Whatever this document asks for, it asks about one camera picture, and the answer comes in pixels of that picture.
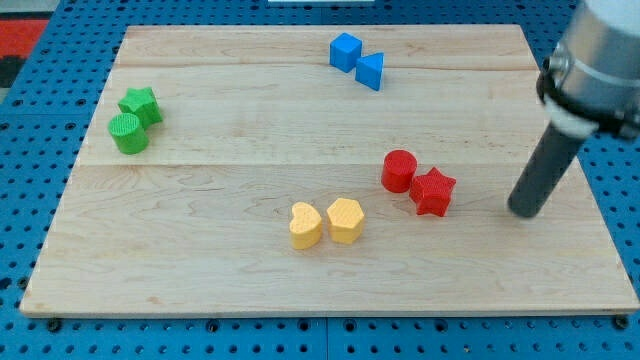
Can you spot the yellow hexagon block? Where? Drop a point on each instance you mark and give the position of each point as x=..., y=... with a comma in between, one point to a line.
x=345, y=220

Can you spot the blue triangle block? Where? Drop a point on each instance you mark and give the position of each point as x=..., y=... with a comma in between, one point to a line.
x=369, y=70

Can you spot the red cylinder block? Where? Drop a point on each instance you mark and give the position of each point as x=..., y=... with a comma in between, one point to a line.
x=399, y=167

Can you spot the red star block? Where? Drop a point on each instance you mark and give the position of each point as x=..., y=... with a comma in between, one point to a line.
x=432, y=192

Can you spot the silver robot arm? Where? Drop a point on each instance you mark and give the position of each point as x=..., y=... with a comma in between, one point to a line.
x=588, y=85

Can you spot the blue cube block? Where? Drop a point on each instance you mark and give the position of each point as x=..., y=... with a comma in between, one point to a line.
x=344, y=51

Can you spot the yellow heart block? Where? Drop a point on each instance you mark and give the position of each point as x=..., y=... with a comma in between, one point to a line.
x=305, y=226

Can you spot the light wooden board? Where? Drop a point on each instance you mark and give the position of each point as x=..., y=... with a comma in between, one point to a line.
x=255, y=120

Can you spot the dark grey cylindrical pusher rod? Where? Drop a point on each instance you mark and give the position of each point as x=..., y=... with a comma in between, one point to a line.
x=549, y=161

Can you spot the green star block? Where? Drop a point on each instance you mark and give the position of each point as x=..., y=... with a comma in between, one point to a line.
x=142, y=103

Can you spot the green cylinder block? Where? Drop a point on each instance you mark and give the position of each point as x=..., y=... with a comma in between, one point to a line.
x=128, y=133

